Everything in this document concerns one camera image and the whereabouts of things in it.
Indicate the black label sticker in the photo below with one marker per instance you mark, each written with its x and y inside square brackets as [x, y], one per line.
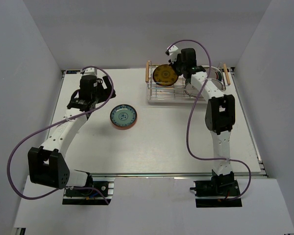
[74, 72]

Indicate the white plate green rim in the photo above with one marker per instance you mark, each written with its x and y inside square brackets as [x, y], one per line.
[217, 79]

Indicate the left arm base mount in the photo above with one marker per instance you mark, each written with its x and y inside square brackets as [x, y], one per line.
[97, 191]

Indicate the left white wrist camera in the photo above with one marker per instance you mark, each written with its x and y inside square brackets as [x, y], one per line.
[89, 71]

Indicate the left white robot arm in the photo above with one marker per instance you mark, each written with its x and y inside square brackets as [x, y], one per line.
[47, 165]

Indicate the yellow patterned plate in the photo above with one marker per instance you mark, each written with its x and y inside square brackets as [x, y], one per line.
[164, 75]

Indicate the orange plate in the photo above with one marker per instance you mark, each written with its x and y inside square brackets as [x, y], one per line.
[123, 122]

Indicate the metal wire dish rack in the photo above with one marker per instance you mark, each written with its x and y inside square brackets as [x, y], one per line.
[175, 93]

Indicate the white plate red lettering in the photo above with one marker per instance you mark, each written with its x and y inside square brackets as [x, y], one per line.
[190, 90]

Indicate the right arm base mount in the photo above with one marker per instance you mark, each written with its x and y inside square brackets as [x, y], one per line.
[221, 191]

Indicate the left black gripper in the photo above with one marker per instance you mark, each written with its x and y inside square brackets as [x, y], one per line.
[108, 90]

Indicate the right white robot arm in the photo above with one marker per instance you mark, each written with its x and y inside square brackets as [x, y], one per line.
[220, 110]

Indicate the blue patterned plate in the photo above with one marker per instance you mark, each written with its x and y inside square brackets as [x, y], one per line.
[124, 109]

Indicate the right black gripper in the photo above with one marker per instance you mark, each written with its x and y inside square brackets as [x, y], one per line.
[179, 58]

